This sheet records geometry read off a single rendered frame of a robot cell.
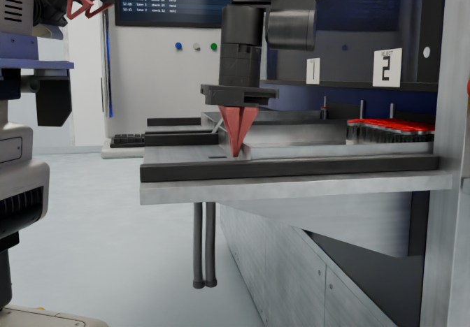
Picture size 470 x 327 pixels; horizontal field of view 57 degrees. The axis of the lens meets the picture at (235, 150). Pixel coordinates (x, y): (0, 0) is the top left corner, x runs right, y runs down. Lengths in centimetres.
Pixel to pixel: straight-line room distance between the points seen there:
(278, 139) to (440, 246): 35
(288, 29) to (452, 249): 36
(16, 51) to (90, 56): 501
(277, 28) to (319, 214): 27
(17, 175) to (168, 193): 62
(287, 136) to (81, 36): 541
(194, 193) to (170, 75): 101
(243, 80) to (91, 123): 558
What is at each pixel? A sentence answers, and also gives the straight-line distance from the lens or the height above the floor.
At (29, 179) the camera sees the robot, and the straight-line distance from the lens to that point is 111.
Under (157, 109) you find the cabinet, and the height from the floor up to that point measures 90.
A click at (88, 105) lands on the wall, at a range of 611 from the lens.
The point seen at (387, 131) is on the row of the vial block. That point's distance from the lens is 74.
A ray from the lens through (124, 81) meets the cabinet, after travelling 148.
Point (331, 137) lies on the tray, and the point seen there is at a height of 89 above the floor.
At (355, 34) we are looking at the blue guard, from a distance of 88.
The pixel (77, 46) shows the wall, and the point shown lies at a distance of 613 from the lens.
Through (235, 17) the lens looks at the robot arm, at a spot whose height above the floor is 108.
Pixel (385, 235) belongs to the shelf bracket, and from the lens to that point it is 71.
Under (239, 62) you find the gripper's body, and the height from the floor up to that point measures 102.
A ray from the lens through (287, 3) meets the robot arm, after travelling 59.
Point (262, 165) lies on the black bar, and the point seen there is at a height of 90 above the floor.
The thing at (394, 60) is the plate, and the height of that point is 103.
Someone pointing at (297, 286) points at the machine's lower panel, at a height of 43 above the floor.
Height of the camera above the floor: 100
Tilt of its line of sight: 10 degrees down
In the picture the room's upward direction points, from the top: straight up
